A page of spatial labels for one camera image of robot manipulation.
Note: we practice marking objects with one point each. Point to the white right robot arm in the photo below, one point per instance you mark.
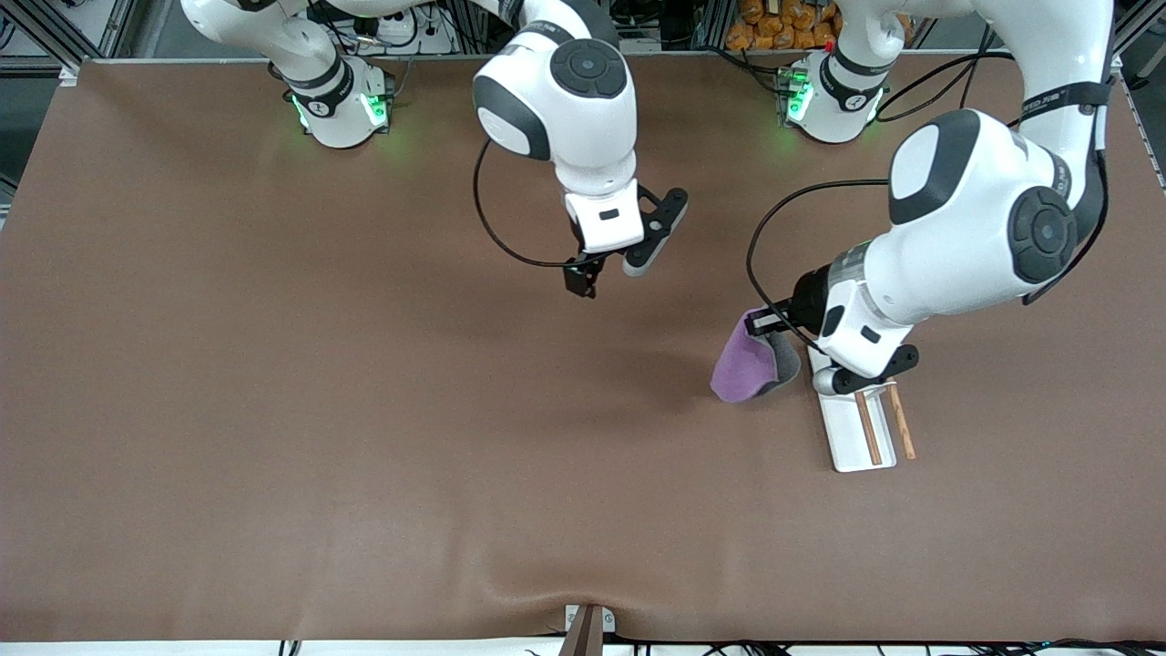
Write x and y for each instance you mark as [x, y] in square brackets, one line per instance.
[565, 100]

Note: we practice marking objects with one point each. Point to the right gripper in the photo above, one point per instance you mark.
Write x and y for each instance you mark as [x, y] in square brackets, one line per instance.
[580, 274]

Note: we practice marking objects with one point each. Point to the white rack with wooden rods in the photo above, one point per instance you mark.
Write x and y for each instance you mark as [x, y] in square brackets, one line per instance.
[852, 442]

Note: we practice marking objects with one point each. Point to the brown table cover mat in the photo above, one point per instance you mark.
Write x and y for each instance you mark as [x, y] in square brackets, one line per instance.
[364, 410]

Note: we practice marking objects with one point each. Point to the grey and purple towel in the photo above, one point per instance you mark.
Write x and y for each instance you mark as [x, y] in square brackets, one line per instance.
[742, 364]

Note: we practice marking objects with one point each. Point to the aluminium frame profile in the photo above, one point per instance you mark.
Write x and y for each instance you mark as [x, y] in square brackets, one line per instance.
[1139, 32]
[64, 32]

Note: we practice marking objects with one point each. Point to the white power strip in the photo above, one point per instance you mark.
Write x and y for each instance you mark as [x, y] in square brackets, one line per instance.
[405, 27]

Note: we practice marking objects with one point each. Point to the orange packaged items pile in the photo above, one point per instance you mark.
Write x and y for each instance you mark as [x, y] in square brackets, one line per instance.
[783, 25]

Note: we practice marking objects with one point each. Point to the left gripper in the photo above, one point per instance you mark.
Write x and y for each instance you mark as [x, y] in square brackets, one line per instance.
[807, 298]

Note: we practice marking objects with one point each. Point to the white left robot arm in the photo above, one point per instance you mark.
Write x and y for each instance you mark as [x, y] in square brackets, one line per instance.
[993, 200]

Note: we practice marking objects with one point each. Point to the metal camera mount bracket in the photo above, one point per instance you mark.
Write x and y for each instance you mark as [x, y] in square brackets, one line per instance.
[588, 629]

